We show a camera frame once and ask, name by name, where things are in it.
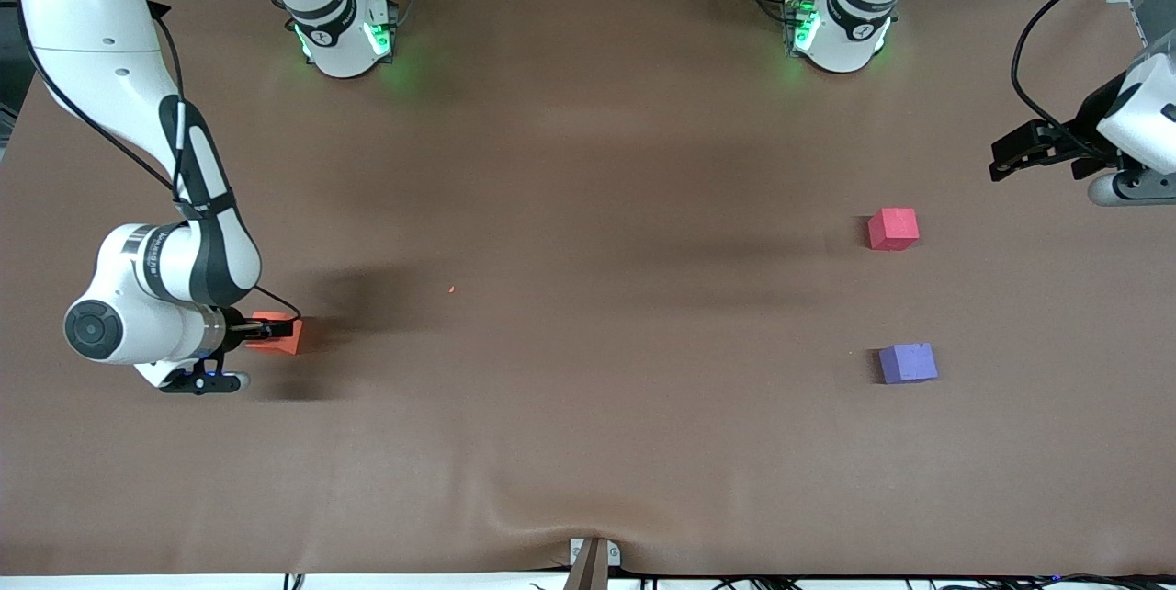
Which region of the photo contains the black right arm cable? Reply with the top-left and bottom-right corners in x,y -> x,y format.
17,0 -> 302,324

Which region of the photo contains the orange foam block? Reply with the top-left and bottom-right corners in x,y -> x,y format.
246,312 -> 304,357

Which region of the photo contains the red foam block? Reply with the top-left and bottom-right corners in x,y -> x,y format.
867,208 -> 920,252

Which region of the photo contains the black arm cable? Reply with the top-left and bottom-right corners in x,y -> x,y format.
1010,0 -> 1176,154
17,0 -> 302,324

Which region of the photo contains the brown table mat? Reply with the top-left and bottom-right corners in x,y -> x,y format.
0,0 -> 1176,578

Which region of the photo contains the purple foam block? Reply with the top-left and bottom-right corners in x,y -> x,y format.
878,342 -> 939,385

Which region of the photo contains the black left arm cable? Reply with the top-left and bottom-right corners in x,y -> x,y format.
1010,0 -> 1176,154

